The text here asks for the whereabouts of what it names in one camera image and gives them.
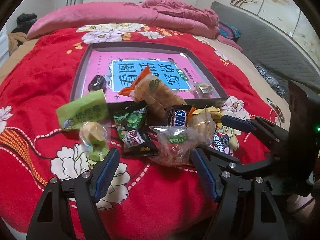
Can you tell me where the blue Oreo-style cookie packet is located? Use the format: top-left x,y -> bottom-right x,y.
210,130 -> 239,155

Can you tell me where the yellow wafer packet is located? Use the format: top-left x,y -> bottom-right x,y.
193,106 -> 223,129

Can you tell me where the small clear cake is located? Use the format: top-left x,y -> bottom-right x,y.
194,82 -> 214,99

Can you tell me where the Snickers bar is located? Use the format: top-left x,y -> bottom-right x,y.
165,105 -> 192,127

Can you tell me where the clear green-label pastry packet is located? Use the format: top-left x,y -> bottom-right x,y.
150,126 -> 202,166

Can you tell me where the green pea snack packet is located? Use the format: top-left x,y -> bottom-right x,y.
113,101 -> 158,157

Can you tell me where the green milk candy packet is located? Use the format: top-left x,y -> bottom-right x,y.
56,89 -> 108,131

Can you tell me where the orange-end biscuit packet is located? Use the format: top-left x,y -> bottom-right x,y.
118,66 -> 187,121

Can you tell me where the dark chocolate candy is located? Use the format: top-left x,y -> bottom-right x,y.
87,75 -> 107,92

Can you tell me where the beaded hair clip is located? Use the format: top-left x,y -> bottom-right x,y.
266,98 -> 285,123

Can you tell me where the patterned grey cloth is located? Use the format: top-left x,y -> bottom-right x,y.
254,64 -> 288,98

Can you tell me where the dark cardboard box tray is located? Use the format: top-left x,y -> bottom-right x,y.
70,42 -> 228,109

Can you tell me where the red floral blanket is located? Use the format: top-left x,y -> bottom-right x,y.
1,23 -> 275,239

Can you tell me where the grey headboard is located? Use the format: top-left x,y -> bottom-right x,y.
211,1 -> 319,93

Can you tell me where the colourful folded cloth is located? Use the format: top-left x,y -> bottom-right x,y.
219,22 -> 241,42

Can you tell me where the pink quilt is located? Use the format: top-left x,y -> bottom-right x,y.
27,0 -> 243,51

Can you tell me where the pink and blue book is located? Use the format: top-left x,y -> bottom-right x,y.
81,49 -> 222,104

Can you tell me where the black clothes pile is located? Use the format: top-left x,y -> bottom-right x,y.
12,13 -> 37,34

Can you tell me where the floral wall painting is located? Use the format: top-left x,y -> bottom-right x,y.
230,0 -> 319,65

